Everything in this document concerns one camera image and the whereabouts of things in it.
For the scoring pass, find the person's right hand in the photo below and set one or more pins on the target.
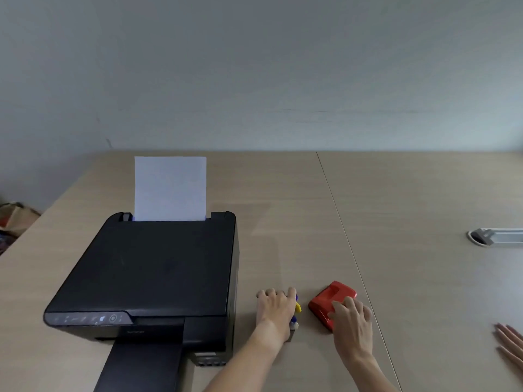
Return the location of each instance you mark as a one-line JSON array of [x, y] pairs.
[[353, 326]]

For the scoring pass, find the person's left hand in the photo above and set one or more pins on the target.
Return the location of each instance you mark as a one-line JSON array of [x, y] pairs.
[[275, 312]]

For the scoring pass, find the white marker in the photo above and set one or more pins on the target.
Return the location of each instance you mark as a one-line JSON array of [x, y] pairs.
[[294, 322]]

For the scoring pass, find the yellow and black utility knife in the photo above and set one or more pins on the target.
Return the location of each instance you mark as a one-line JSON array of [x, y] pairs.
[[298, 308]]

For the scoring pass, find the grey square pen holder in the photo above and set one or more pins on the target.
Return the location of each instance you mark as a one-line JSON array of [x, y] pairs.
[[292, 336]]

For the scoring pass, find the red hole punch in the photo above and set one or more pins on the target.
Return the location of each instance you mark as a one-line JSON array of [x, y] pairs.
[[327, 300]]

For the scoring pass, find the person's left forearm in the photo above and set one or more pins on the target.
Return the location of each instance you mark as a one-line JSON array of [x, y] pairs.
[[249, 363]]

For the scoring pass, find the black inkjet printer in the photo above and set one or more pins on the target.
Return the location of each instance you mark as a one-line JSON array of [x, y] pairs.
[[155, 265]]

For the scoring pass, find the light wooden table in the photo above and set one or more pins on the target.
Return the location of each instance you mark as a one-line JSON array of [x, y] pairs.
[[408, 200]]

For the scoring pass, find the white paper sheet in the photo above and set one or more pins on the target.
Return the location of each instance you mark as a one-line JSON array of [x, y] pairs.
[[171, 187]]

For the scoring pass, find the brown paper bag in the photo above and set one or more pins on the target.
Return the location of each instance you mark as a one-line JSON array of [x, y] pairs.
[[16, 218]]

